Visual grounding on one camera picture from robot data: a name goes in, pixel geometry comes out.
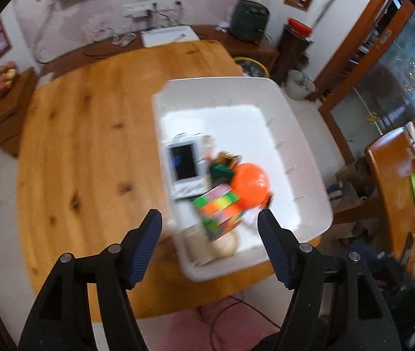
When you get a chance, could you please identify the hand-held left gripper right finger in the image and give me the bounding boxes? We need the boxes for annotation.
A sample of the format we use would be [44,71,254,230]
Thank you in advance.
[257,208,402,351]

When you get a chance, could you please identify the orange round case with carabiners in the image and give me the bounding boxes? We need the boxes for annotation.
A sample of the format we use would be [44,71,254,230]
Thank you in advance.
[231,163,276,209]

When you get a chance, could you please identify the wooden glass door cabinet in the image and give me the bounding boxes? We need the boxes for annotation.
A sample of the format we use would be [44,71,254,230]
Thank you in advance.
[313,0,415,165]

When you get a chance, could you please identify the colourful puzzle cube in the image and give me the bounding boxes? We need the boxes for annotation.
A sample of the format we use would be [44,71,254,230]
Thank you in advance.
[192,185,248,242]

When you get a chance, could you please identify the gold knot ornament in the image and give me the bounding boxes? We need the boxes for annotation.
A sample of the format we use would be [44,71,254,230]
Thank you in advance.
[366,111,381,134]

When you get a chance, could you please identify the wooden chair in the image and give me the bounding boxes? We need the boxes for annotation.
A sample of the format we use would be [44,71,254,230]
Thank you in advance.
[365,126,415,260]

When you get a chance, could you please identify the green charger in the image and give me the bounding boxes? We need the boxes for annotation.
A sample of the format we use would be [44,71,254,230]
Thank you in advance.
[209,164,235,183]

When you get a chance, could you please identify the white set-top box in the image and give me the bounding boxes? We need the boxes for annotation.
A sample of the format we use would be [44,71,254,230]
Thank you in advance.
[141,25,199,48]

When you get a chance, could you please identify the wooden side cabinet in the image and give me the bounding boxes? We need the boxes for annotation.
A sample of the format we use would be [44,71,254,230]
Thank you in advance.
[0,66,40,159]

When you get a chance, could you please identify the dark green air fryer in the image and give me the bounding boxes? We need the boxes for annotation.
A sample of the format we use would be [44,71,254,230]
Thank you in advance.
[229,0,271,42]

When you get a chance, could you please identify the cardboard box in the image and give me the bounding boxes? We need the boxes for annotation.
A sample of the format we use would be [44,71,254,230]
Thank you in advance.
[335,157,367,187]

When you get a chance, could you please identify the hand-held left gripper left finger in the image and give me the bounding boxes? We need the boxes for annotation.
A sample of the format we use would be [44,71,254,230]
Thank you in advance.
[18,208,163,351]

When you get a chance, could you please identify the yellow rimmed trash bin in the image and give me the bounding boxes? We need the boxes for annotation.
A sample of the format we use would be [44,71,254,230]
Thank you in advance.
[234,56,269,78]

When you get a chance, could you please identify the dark woven tall basket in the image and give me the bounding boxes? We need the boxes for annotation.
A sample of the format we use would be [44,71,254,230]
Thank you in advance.
[275,25,312,85]

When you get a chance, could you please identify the thin black cable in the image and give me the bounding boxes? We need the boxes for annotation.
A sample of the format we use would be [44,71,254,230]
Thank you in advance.
[207,296,281,351]

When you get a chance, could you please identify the gold round compact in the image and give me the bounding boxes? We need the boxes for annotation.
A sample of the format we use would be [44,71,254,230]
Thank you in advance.
[211,232,241,260]

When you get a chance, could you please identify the bowl of fruit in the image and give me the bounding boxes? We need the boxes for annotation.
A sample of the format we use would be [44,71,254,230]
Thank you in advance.
[0,62,18,94]

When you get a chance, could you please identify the wooden television stand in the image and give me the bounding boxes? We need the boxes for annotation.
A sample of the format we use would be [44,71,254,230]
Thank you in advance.
[41,25,279,77]

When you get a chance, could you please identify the white plastic bin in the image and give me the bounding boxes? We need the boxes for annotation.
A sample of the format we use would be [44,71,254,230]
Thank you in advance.
[151,77,334,283]

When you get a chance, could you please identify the brown wooden rail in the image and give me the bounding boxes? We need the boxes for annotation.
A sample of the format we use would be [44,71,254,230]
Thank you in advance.
[330,194,381,242]

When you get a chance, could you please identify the white toy phone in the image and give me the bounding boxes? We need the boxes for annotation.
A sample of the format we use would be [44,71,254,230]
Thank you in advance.
[164,135,212,200]

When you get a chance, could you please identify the white bucket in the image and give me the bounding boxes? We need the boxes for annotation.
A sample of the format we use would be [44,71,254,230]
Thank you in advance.
[286,69,318,101]

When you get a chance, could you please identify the pink fleece cloth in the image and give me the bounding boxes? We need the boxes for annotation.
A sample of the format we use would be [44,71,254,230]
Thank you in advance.
[136,296,279,351]

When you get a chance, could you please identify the white power strip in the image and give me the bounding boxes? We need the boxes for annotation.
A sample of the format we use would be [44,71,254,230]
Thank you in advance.
[122,0,179,17]

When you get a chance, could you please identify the red lidded jar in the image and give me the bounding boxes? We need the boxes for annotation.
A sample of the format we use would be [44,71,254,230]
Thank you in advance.
[286,18,312,35]

